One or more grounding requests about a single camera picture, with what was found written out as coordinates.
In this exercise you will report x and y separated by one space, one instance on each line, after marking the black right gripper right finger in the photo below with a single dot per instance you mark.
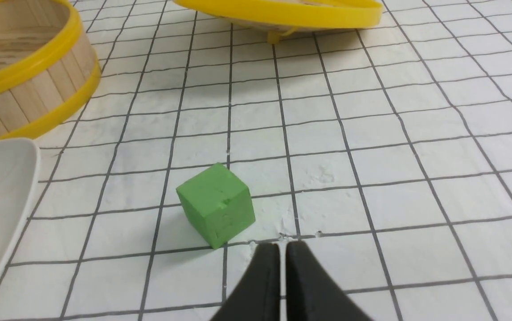
311 294

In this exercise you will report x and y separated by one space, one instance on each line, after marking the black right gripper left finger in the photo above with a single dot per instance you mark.
257 295

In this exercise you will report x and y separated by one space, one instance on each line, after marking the green cube block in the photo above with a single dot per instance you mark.
217 204

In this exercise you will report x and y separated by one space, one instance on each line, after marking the white grid tablecloth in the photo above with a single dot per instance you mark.
387 150

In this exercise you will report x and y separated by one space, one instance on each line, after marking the yellow bamboo steamer lid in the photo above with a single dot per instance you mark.
280 18

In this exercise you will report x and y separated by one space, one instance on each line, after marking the yellow bamboo steamer basket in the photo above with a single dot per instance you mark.
48 67

